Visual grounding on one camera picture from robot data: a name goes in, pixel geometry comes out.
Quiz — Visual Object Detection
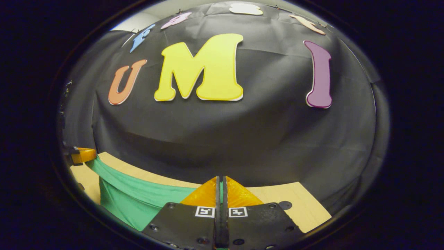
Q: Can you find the black backdrop cloth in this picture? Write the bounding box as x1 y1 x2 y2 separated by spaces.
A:
59 2 389 216

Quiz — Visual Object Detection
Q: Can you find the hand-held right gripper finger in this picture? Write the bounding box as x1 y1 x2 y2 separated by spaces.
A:
222 176 306 250
142 176 222 250

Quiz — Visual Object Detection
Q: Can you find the green T-shirt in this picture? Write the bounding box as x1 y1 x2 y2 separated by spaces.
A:
85 156 224 232

